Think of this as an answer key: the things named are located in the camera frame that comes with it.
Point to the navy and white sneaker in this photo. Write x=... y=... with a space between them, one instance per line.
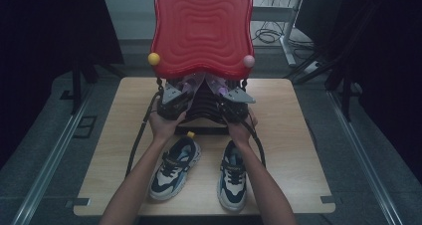
x=232 y=181
x=172 y=172

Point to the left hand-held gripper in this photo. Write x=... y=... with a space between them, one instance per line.
x=172 y=105

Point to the black shoe rack red top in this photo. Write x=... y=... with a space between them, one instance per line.
x=202 y=29

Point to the person's left hand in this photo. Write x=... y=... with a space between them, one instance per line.
x=162 y=127

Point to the person's right hand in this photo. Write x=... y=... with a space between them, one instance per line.
x=240 y=132

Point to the white power strip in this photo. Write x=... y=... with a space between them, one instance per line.
x=312 y=67

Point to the metal floor rail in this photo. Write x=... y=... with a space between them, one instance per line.
x=46 y=172
x=365 y=165

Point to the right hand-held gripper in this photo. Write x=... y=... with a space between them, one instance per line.
x=237 y=107

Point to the black metal stand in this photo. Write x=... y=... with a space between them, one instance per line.
x=77 y=85
x=308 y=69

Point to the white desk frame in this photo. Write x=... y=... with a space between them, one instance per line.
x=289 y=36

